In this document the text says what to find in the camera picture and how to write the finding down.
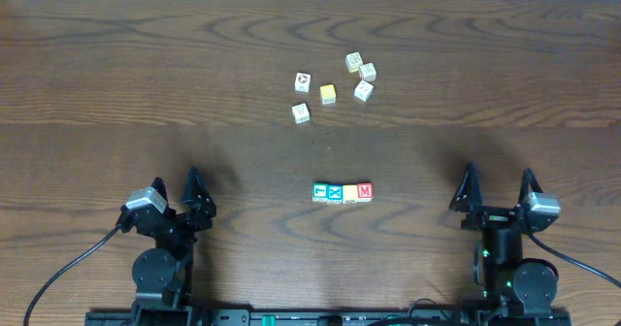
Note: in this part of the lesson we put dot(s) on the yellow top wooden block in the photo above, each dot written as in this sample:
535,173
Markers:
328,94

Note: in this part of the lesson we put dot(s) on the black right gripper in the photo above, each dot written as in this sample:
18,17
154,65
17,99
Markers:
489,216

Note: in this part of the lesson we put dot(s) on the tan block top back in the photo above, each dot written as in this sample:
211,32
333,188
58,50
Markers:
353,62

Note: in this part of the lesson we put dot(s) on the blue block letter X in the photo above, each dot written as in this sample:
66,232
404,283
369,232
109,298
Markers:
335,193

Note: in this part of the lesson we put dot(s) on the white block bird drawing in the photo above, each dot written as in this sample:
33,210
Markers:
363,90

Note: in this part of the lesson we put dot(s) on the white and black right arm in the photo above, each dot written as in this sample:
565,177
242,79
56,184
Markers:
520,287

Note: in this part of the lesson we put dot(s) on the plain yellow wooden block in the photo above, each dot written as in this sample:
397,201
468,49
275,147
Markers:
350,193

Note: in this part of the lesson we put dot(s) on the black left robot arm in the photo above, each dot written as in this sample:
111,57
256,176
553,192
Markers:
163,274

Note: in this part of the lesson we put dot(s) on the white block letter W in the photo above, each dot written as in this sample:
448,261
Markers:
300,113

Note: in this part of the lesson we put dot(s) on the red block letter M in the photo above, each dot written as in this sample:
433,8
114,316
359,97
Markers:
365,192

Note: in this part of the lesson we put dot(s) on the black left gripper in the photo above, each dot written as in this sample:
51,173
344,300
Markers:
176,217

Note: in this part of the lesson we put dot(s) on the tan block letter K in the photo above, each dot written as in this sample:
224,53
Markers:
367,72

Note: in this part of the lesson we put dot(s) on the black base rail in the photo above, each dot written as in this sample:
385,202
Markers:
309,318

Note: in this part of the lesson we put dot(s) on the white block red circle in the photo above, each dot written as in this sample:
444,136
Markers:
302,82

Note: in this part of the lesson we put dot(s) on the green block letter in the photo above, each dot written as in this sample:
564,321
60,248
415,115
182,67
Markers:
319,192

